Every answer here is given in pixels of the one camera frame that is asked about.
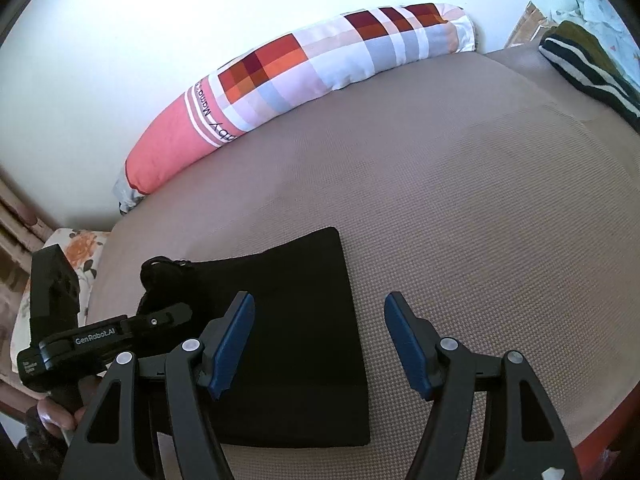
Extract brown cardboard piece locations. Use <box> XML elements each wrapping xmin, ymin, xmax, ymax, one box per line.
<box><xmin>506</xmin><ymin>1</ymin><xmax>558</xmax><ymax>48</ymax></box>

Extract floral white pillow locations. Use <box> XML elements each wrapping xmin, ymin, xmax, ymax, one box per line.
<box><xmin>9</xmin><ymin>228</ymin><xmax>112</xmax><ymax>378</ymax></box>

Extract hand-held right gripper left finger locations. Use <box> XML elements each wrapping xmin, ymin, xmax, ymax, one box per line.
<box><xmin>59</xmin><ymin>290</ymin><xmax>256</xmax><ymax>480</ymax></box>

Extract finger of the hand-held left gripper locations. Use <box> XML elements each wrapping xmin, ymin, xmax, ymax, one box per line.
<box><xmin>129</xmin><ymin>302</ymin><xmax>194</xmax><ymax>343</ymax></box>

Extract patterned brown curtain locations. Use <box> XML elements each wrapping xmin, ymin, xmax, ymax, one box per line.
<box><xmin>0</xmin><ymin>164</ymin><xmax>57</xmax><ymax>281</ymax></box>

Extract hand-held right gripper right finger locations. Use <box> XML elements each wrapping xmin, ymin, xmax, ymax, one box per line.
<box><xmin>383</xmin><ymin>290</ymin><xmax>584</xmax><ymax>480</ymax></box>

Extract red-brown wooden bed frame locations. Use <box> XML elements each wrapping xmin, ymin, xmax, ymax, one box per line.
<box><xmin>570</xmin><ymin>405</ymin><xmax>640</xmax><ymax>480</ymax></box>

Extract checked pink bolster pillow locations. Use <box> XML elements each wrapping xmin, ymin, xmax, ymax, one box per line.
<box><xmin>113</xmin><ymin>3</ymin><xmax>478</xmax><ymax>216</ymax></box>

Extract striped olive black cloth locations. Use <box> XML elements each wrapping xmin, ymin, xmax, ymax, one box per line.
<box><xmin>538</xmin><ymin>21</ymin><xmax>640</xmax><ymax>136</ymax></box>

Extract white crumpled cloth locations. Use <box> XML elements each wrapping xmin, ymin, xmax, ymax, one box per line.
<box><xmin>550</xmin><ymin>0</ymin><xmax>638</xmax><ymax>53</ymax></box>

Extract person's left hand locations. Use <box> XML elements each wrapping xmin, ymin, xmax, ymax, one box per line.
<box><xmin>38</xmin><ymin>374</ymin><xmax>102</xmax><ymax>433</ymax></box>

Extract beige bed cover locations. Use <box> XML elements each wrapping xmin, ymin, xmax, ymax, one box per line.
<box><xmin>85</xmin><ymin>40</ymin><xmax>640</xmax><ymax>480</ymax></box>

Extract black pants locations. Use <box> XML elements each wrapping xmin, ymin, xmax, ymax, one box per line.
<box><xmin>139</xmin><ymin>226</ymin><xmax>372</xmax><ymax>449</ymax></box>

